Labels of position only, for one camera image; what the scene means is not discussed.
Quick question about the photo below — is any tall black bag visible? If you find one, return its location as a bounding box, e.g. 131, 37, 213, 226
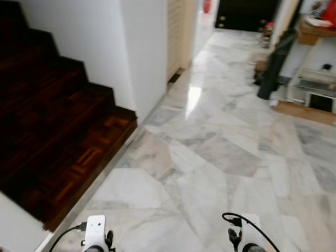
256, 16, 301, 100

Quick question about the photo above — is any beige louvred door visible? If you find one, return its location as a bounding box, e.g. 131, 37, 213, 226
167, 0, 199, 82

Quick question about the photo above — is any brown wooden table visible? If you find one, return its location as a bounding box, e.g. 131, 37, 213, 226
297, 18, 336, 47

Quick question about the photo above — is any dark wooden staircase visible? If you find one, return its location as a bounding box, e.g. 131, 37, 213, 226
0, 0, 138, 232

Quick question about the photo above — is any long wooden base board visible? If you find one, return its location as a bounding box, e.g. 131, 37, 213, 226
272, 101, 336, 127

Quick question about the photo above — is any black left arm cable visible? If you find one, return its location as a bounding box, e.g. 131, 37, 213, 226
49, 223, 87, 252

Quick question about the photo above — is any red cloth item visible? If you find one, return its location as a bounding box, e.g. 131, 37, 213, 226
319, 0, 336, 27

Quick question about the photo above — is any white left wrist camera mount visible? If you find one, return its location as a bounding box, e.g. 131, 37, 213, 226
84, 215, 107, 250

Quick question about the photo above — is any small red white figure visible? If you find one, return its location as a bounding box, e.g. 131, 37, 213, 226
261, 22, 275, 49

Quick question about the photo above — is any white low shelf unit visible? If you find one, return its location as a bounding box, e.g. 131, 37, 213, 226
278, 37, 336, 113

